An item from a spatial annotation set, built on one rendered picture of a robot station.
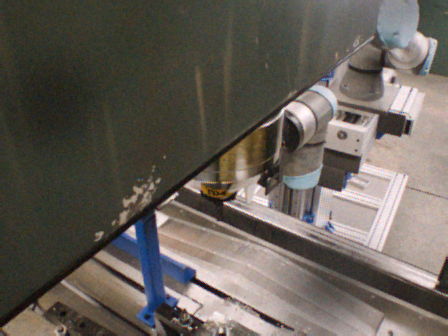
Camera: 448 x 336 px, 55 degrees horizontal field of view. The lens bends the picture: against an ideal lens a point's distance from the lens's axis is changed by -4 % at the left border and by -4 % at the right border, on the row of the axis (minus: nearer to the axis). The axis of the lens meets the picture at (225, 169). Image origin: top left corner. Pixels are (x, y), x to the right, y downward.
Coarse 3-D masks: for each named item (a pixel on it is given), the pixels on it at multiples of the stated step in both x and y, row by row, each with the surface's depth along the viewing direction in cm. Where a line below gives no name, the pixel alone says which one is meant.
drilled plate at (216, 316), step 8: (216, 312) 96; (208, 320) 94; (216, 320) 94; (224, 320) 94; (232, 320) 94; (208, 328) 92; (216, 328) 92; (224, 328) 93; (232, 328) 92; (240, 328) 92; (248, 328) 92
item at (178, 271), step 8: (120, 240) 122; (128, 240) 119; (136, 240) 119; (120, 248) 124; (128, 248) 122; (136, 248) 119; (136, 256) 121; (168, 264) 113; (176, 264) 112; (168, 272) 115; (176, 272) 113; (184, 272) 111; (192, 272) 115; (184, 280) 113
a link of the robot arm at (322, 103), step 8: (312, 88) 82; (320, 88) 82; (304, 96) 78; (312, 96) 79; (320, 96) 80; (328, 96) 81; (304, 104) 76; (312, 104) 77; (320, 104) 78; (328, 104) 80; (336, 104) 83; (312, 112) 76; (320, 112) 77; (328, 112) 80; (320, 120) 77; (328, 120) 81; (320, 128) 80; (312, 136) 81; (320, 136) 81
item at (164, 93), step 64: (0, 0) 16; (64, 0) 18; (128, 0) 21; (192, 0) 25; (256, 0) 31; (320, 0) 40; (0, 64) 17; (64, 64) 20; (128, 64) 23; (192, 64) 27; (256, 64) 34; (320, 64) 45; (0, 128) 18; (64, 128) 21; (128, 128) 24; (192, 128) 30; (256, 128) 39; (0, 192) 19; (64, 192) 22; (128, 192) 26; (0, 256) 20; (64, 256) 23; (0, 320) 21
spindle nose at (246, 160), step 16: (272, 128) 51; (240, 144) 50; (256, 144) 51; (272, 144) 53; (224, 160) 50; (240, 160) 51; (256, 160) 52; (272, 160) 55; (208, 176) 52; (224, 176) 52; (240, 176) 52
